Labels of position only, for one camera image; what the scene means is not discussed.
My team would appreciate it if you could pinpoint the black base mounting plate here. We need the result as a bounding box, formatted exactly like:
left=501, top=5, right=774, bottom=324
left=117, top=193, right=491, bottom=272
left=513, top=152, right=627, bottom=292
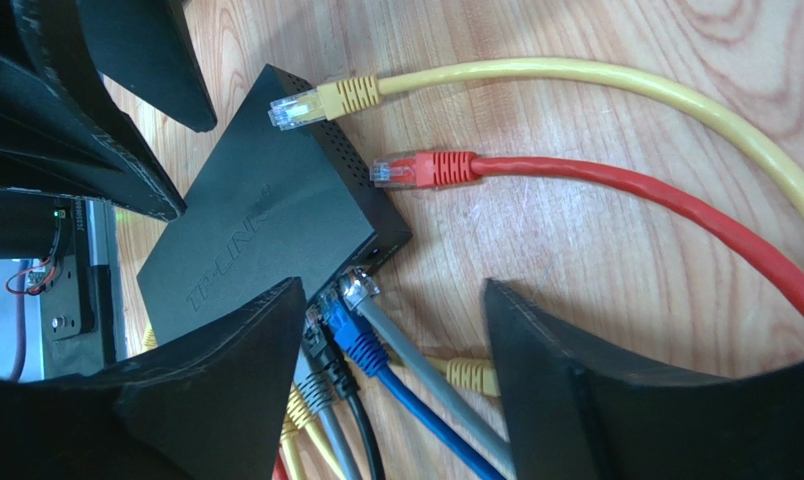
left=39, top=200, right=128, bottom=379

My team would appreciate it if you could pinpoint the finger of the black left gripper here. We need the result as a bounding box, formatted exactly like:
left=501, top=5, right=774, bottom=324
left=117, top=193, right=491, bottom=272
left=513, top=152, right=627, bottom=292
left=77, top=0, right=217, bottom=132
left=0, top=1, right=186, bottom=222

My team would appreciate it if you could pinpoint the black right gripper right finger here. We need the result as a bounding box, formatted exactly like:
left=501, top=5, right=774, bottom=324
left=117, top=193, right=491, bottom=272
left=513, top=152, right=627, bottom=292
left=483, top=279, right=804, bottom=479

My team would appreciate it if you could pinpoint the black network switch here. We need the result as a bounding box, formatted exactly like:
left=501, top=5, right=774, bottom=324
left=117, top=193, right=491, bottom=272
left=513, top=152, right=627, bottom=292
left=137, top=65, right=413, bottom=344

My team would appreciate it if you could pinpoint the yellow ethernet cable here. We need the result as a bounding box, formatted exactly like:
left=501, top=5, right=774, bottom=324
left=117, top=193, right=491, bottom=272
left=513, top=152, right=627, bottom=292
left=267, top=56, right=804, bottom=258
left=278, top=355, right=503, bottom=480

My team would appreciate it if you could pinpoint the grey ethernet cable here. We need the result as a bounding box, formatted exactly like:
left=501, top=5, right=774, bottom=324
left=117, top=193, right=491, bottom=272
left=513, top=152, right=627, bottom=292
left=338, top=266, right=518, bottom=480

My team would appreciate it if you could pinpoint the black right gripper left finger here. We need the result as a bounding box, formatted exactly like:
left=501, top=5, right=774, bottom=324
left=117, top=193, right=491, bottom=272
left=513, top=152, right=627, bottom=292
left=0, top=277, right=306, bottom=479

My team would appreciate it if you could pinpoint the black ethernet cable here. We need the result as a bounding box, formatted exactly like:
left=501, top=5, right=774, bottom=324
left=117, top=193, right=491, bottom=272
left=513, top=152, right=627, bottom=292
left=303, top=309, right=387, bottom=480

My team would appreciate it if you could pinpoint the red ethernet cable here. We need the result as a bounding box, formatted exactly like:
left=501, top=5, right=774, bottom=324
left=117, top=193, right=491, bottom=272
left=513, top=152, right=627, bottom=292
left=369, top=150, right=804, bottom=351

